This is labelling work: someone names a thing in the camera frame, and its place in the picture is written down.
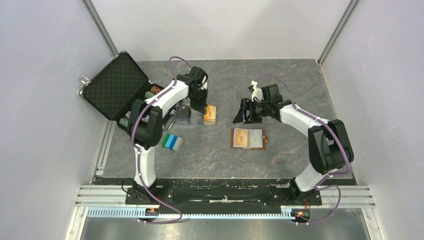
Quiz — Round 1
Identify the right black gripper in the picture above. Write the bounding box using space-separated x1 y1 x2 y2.
233 98 271 124

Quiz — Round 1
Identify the clear box with dark cards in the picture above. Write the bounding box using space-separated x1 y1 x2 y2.
174 102 192 125

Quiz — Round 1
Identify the brown leather card holder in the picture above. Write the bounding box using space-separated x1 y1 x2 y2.
230 127 268 150

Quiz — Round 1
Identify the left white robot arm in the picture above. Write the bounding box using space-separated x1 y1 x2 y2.
127 66 209 204

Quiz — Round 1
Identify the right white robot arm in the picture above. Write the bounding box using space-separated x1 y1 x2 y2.
233 81 354 204

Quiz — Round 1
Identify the black aluminium poker chip case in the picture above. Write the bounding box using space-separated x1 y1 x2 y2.
79 51 164 132

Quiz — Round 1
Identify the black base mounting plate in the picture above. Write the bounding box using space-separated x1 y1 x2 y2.
125 178 322 207

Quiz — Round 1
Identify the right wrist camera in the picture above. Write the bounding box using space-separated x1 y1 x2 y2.
248 80 263 101

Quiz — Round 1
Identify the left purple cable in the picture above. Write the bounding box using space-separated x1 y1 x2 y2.
130 56 193 225

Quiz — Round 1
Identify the purple cable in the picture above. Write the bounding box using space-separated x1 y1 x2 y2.
254 73 352 226
130 56 193 225

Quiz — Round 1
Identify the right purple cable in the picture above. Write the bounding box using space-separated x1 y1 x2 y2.
254 73 352 226

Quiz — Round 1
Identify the white slotted cable duct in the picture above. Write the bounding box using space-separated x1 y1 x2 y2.
86 206 305 220

